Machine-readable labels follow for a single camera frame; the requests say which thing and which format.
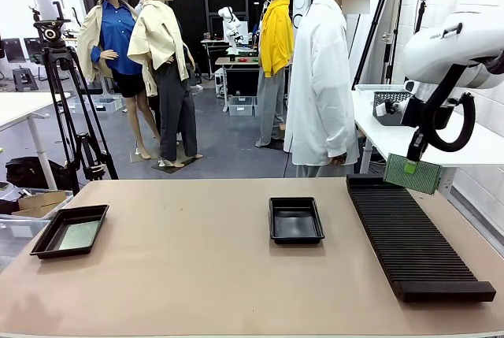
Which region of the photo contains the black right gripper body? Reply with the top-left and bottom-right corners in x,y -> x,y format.
399,97 -> 454,131

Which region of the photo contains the green circuit board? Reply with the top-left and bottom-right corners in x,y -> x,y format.
57,220 -> 102,251
383,152 -> 445,196

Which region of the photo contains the black ESD tray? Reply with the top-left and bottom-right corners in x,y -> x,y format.
268,196 -> 326,246
29,204 -> 110,260

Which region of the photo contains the grey plastic basket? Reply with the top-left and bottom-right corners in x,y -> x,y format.
372,91 -> 414,126

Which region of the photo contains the clear plastic bin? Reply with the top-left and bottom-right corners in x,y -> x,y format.
354,84 -> 406,94

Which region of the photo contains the white side table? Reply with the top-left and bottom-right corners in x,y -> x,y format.
351,89 -> 504,197

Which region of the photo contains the black clamp stand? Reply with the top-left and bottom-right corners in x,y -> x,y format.
381,0 -> 406,85

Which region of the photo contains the black slanted stand pole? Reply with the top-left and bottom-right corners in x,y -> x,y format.
351,0 -> 401,91

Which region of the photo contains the black slotted board rack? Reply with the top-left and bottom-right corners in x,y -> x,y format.
345,173 -> 497,303

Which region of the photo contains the person in white coat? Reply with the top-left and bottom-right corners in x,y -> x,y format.
283,0 -> 373,179

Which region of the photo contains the black light stand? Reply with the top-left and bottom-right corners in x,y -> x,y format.
409,0 -> 429,39

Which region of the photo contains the mannequin with yellow hoodie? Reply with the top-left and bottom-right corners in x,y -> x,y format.
255,0 -> 295,150

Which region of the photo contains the white tower fan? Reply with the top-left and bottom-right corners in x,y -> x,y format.
291,0 -> 313,28

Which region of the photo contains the clear storage box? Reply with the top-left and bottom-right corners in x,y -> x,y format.
228,95 -> 255,117

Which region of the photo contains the background desk with black cabinet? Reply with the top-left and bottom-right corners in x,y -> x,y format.
214,56 -> 259,113

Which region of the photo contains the small white background robot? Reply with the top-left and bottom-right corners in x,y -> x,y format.
217,6 -> 243,56

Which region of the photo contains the mannequin with cream jacket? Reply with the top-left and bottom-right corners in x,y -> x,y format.
127,0 -> 204,169

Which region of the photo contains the mannequin with blue shirt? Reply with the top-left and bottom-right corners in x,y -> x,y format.
76,0 -> 161,160

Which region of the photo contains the brown cardboard box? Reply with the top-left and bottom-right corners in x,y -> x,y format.
11,190 -> 68,219

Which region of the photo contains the dark computer monitor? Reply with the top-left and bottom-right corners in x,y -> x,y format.
2,37 -> 25,64
23,37 -> 45,59

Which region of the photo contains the black bag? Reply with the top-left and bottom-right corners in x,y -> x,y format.
6,155 -> 76,191

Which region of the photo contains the black step stool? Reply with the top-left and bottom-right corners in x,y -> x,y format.
11,66 -> 39,93

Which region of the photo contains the large white work table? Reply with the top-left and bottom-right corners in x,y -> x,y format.
0,91 -> 72,191

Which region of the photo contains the large transparent plastic crate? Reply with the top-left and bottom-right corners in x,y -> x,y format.
0,194 -> 75,276

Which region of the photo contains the black mannequin base plate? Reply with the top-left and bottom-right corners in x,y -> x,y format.
151,155 -> 198,176

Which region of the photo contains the black camera tripod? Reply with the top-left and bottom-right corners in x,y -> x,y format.
33,1 -> 120,195

